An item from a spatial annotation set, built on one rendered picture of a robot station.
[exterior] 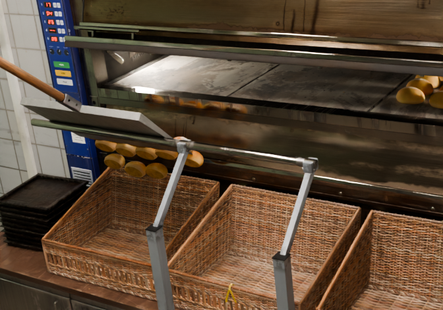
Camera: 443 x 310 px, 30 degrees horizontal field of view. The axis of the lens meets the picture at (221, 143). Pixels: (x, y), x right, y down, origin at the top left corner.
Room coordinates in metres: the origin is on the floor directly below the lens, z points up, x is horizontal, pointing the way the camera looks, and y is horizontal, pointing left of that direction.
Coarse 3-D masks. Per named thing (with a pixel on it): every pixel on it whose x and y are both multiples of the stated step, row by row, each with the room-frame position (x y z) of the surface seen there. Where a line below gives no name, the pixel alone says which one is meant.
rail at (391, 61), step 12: (72, 36) 3.17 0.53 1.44; (84, 36) 3.14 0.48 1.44; (180, 48) 2.86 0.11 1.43; (192, 48) 2.83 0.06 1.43; (204, 48) 2.80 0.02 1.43; (216, 48) 2.77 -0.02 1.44; (228, 48) 2.75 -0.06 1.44; (240, 48) 2.72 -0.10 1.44; (252, 48) 2.69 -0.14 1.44; (336, 60) 2.51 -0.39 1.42; (348, 60) 2.48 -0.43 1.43; (360, 60) 2.46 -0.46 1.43; (372, 60) 2.44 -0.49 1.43; (384, 60) 2.42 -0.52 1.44; (396, 60) 2.39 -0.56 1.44; (408, 60) 2.37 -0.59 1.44; (420, 60) 2.35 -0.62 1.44; (432, 60) 2.34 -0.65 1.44
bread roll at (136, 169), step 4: (128, 164) 3.09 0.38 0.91; (132, 164) 3.07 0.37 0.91; (136, 164) 3.07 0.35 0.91; (140, 164) 3.07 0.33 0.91; (128, 168) 3.08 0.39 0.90; (132, 168) 3.07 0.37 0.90; (136, 168) 3.06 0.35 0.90; (140, 168) 3.06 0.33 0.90; (144, 168) 3.07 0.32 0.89; (128, 172) 3.09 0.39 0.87; (132, 172) 3.08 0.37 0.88; (136, 172) 3.06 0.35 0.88; (140, 172) 3.05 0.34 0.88; (144, 172) 3.06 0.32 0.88; (136, 176) 3.07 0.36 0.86; (140, 176) 3.06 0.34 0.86
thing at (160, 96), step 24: (120, 96) 3.24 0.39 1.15; (144, 96) 3.16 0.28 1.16; (168, 96) 3.09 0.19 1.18; (192, 96) 3.05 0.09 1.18; (216, 96) 3.01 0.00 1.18; (312, 120) 2.73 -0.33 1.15; (336, 120) 2.67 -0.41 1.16; (360, 120) 2.62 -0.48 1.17; (384, 120) 2.57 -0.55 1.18; (408, 120) 2.54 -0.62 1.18; (432, 120) 2.52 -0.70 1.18
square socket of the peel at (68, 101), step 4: (68, 96) 2.67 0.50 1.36; (64, 100) 2.66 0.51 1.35; (68, 100) 2.67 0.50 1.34; (72, 100) 2.69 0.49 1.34; (76, 100) 2.71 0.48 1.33; (64, 104) 2.67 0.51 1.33; (68, 104) 2.67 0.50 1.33; (72, 104) 2.68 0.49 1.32; (76, 104) 2.70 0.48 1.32; (80, 104) 2.72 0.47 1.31; (72, 108) 2.69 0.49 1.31; (76, 108) 2.70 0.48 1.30
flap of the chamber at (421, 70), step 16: (96, 48) 3.09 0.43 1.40; (112, 48) 3.04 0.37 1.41; (128, 48) 3.00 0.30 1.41; (144, 48) 2.95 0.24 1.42; (160, 48) 2.91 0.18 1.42; (288, 64) 2.60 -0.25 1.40; (304, 64) 2.57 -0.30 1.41; (320, 64) 2.54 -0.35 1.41; (336, 64) 2.50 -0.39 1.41; (352, 64) 2.47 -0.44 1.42; (368, 64) 2.44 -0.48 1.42; (384, 64) 2.41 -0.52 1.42
